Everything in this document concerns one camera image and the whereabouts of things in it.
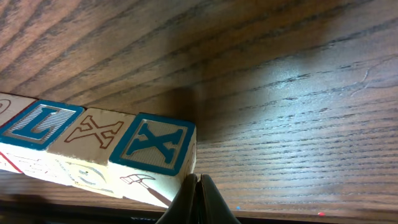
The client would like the plain yellow wooden block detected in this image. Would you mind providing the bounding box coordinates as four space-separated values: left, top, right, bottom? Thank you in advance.
47 108 136 198

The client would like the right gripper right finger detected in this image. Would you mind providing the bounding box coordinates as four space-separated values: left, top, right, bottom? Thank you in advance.
198 174 241 224

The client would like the white animal picture block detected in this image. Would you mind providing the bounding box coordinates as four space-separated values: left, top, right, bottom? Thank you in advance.
0 92 37 174

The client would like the white maze picture block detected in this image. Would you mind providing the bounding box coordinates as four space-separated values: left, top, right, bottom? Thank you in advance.
1 100 85 185

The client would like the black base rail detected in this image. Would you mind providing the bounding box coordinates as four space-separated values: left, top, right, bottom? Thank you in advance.
1 201 396 223

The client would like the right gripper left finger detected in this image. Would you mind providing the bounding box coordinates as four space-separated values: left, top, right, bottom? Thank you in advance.
156 174 198 224

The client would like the hammer picture wooden block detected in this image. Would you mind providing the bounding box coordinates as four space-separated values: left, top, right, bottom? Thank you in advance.
108 113 197 208

